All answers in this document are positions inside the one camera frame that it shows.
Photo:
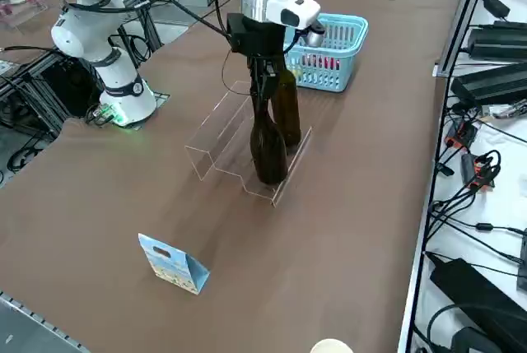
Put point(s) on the orange and black device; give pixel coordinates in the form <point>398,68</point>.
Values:
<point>461,135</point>
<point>479,172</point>

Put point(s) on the blue printed paper gift bag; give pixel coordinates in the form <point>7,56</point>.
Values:
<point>169,262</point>

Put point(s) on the light blue plastic basket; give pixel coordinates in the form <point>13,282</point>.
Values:
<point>354,36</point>

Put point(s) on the brown straight-shouldered wine bottle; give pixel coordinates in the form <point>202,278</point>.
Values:
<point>290,110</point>

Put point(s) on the clear acrylic rack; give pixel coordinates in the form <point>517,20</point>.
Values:
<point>20,7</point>

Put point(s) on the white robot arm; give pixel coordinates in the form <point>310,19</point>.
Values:
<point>94,40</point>

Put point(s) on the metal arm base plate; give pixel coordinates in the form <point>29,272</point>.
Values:
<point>160,96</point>

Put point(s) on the aluminium frame post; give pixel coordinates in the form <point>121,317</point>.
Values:
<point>465,11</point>

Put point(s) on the red cola bottle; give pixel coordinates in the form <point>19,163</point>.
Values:
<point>321,63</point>

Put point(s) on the large black power adapter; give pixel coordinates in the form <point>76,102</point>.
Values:
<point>481,295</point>

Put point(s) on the small black power adapter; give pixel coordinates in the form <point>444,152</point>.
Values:
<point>496,7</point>

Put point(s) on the clear acrylic stepped shelf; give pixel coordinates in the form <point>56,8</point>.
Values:
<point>222,143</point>

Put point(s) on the dark slope-shouldered wine bottle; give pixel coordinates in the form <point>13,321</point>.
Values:
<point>269,151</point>

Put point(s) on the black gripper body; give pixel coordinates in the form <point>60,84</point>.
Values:
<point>259,38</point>

